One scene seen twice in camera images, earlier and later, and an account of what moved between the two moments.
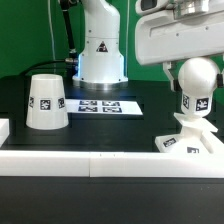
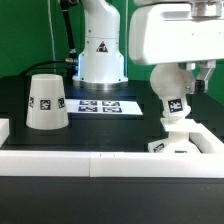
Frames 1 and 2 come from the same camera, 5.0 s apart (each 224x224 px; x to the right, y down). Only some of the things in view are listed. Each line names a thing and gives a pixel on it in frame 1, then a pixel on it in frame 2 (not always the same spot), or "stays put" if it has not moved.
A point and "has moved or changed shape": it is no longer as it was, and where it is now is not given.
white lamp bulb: (198, 79) has moved or changed shape
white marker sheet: (103, 107) stays put
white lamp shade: (47, 107) stays put
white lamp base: (197, 137) has moved or changed shape
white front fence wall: (62, 163) stays put
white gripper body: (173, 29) stays put
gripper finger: (174, 83) → (190, 68)
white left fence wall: (4, 130) stays put
